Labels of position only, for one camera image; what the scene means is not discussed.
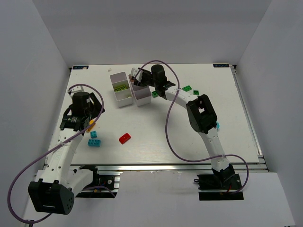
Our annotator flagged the lime long lego brick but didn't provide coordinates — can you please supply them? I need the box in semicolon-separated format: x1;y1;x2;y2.
114;85;127;92

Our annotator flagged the purple cable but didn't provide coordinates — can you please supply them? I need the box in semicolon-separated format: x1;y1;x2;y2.
7;84;105;224
136;59;249;195

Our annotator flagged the right blue table label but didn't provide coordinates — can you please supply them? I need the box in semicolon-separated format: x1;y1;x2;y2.
213;63;230;68

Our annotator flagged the long cyan lego brick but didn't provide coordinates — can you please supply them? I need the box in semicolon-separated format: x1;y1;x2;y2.
88;139;101;147

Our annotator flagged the small cyan lego brick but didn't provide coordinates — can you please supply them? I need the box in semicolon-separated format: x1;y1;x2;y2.
90;131;98;139

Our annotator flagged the left white divided container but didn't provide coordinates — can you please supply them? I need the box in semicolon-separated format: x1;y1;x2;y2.
110;72;133;107

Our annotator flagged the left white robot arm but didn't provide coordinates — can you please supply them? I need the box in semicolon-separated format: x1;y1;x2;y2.
28;91;104;215

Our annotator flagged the left blue table label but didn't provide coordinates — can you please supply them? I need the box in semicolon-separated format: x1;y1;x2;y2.
72;65;89;70

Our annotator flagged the red curved lego brick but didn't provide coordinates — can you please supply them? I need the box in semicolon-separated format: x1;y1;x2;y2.
119;133;131;144

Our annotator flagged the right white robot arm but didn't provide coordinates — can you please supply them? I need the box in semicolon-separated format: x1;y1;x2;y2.
131;64;235;187

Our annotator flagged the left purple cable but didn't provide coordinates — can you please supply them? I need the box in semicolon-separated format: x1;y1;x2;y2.
7;84;105;224

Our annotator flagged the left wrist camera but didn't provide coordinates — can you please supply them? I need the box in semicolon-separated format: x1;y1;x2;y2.
67;86;84;98

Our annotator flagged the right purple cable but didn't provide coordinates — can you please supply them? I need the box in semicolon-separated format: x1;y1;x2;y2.
136;59;249;195

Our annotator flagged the orange yellow lego brick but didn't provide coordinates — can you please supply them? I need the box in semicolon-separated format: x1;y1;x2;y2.
86;120;95;132

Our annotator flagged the right white divided container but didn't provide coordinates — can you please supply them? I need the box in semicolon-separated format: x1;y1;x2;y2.
128;74;152;106

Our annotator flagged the white divided container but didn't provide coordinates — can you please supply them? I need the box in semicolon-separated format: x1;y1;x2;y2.
128;74;152;106
110;72;133;107

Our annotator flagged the blue table label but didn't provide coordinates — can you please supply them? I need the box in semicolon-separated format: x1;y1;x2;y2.
213;63;230;68
72;65;89;70

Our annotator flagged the long dark green lego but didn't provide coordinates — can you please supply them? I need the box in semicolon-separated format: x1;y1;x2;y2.
182;85;192;92

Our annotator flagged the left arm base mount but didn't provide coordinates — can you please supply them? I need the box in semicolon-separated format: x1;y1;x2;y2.
73;165;120;199

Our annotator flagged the small dark green lego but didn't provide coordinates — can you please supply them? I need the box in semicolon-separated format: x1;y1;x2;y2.
151;91;159;98

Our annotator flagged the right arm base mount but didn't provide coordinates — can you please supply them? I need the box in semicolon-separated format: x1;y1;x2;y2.
193;174;244;201

